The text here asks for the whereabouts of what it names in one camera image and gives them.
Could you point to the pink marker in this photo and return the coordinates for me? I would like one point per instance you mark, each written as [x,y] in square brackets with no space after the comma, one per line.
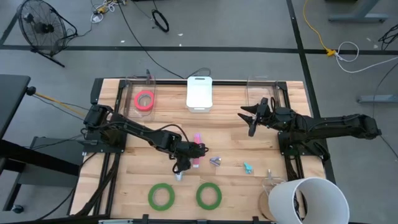
[197,138]

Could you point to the white paper roll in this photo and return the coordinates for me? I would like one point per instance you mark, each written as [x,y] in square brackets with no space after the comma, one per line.
[286,199]

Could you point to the black equipment stand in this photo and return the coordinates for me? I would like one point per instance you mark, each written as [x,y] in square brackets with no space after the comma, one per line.
[56,149]

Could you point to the white plastic bin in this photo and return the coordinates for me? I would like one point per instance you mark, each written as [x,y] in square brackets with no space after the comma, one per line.
[199,96]

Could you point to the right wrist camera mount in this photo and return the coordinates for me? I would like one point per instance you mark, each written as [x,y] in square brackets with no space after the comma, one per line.
[252,130]

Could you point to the purple staple remover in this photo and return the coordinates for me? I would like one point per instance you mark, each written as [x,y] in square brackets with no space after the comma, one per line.
[214,161]

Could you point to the clear plastic bin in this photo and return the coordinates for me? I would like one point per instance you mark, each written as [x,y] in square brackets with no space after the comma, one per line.
[136,115]
[258,93]

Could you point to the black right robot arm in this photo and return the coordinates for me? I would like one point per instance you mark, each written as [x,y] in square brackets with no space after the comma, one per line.
[326,124]

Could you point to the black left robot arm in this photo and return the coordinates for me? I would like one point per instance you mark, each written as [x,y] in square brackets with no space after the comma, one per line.
[140,132]

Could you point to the pink tape roll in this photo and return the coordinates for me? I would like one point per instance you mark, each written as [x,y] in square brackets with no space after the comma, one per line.
[136,104]

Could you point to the black floor fan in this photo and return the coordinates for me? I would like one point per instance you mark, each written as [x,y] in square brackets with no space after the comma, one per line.
[42,28]

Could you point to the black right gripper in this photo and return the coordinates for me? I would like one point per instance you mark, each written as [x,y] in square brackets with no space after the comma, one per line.
[267,115]

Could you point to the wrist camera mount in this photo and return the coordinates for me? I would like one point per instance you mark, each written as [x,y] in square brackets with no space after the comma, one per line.
[182,165]
[252,130]

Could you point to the grey desk leg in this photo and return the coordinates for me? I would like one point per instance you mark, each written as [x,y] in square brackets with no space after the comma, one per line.
[357,17]
[379,99]

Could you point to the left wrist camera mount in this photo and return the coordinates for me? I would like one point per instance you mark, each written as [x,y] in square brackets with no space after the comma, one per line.
[182,165]

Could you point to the white power adapter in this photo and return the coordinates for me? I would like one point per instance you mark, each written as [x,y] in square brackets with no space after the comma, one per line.
[97,18]

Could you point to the teal staple remover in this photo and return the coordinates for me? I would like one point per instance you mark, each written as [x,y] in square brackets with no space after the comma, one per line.
[247,168]

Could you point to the black aluminium table frame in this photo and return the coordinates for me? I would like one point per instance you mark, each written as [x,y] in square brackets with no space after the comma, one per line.
[233,82]

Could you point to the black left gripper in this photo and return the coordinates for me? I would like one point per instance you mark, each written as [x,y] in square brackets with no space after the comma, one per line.
[186,149]

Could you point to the black desk top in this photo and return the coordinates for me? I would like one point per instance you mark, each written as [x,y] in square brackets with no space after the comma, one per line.
[12,99]

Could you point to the green tape roll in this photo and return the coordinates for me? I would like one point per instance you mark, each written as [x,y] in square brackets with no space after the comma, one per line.
[198,196]
[150,197]

